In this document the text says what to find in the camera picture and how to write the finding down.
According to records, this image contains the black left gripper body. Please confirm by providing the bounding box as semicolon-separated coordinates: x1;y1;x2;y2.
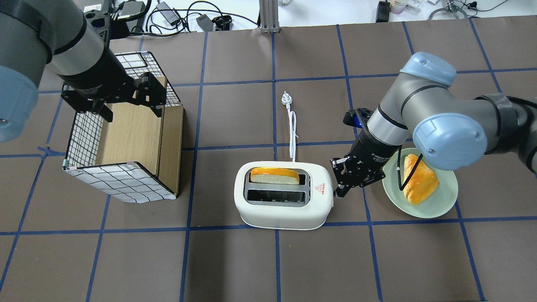
61;72;167;122

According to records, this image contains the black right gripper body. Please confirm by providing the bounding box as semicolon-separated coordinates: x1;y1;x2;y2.
330;133;399;190

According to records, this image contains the white two-slot toaster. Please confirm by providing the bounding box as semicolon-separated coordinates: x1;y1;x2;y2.
234;161;334;231

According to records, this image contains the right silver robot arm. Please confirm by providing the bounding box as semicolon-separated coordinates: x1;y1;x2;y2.
331;52;537;197

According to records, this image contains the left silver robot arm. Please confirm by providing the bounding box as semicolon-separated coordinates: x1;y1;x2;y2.
1;0;183;203

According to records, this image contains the toast slice in toaster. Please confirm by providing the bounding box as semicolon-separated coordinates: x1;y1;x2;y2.
250;167;300;185

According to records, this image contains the golden triangular pastry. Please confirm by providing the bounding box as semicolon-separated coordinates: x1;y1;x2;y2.
403;161;439;205

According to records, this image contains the light green plate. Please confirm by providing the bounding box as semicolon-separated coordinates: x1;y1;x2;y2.
382;153;459;218

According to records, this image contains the black power adapter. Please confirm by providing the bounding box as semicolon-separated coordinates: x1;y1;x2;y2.
375;0;391;23

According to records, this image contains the white cup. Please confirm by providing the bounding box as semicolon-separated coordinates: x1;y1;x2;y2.
390;0;408;15

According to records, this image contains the wire and wood shelf box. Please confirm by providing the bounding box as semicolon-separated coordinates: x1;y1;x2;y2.
63;51;184;203

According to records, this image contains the white power cord with plug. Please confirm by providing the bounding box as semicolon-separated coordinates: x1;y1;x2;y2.
281;91;299;162

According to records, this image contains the aluminium frame post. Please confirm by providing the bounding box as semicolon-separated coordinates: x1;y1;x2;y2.
259;0;280;33

